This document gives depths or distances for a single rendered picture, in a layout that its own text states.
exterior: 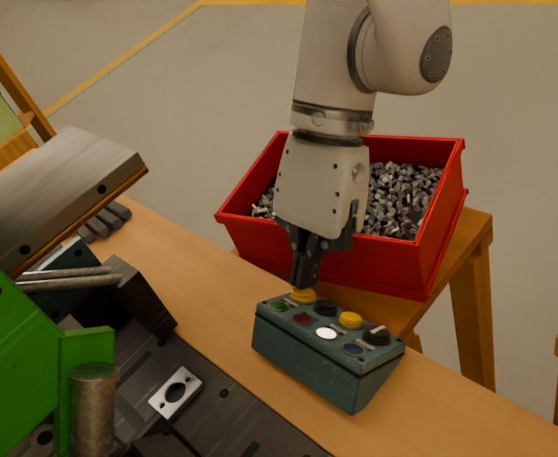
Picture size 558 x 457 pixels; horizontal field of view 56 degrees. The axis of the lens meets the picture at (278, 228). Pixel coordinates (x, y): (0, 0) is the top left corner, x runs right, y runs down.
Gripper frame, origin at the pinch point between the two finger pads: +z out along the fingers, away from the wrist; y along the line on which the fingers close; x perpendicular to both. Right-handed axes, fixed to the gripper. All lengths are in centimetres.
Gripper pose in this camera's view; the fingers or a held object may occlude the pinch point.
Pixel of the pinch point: (305, 268)
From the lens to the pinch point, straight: 60.0
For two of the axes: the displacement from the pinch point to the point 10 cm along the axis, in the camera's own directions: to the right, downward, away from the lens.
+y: -7.0, -3.1, 6.4
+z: -1.4, 9.4, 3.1
